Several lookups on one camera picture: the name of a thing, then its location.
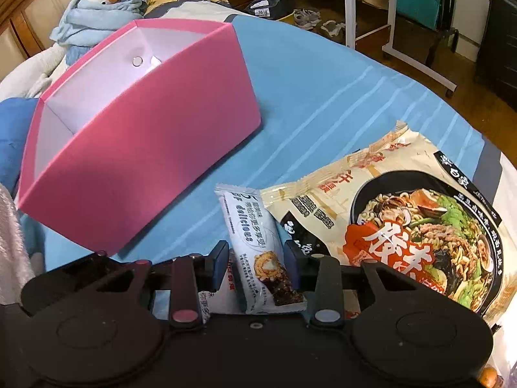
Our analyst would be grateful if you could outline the wooden rolling side table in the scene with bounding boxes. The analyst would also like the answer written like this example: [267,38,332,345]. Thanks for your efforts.
[343,0,459,99]

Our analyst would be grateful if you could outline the goose plush toy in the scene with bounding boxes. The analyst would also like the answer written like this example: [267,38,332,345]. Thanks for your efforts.
[1,0,119,100]

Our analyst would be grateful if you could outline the instant noodle packet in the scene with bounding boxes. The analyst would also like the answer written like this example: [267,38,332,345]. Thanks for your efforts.
[261,122,516,324]

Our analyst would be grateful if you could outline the black suitcase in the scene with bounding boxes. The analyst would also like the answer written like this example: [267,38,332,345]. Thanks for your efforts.
[476,0,517,110]

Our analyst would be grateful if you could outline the pink cardboard box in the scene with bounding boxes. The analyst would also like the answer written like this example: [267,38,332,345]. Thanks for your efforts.
[18,18,261,255]

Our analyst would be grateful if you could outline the patterned bed sheet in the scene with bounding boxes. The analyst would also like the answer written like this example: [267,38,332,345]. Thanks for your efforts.
[1,15,516,387]

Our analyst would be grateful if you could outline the light blue blanket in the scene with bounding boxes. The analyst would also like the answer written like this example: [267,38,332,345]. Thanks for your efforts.
[49,0,147,67]

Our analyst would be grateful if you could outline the white snack bar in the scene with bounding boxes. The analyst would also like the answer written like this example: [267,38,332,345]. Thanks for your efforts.
[198,250,247,323]
[215,184,306,314]

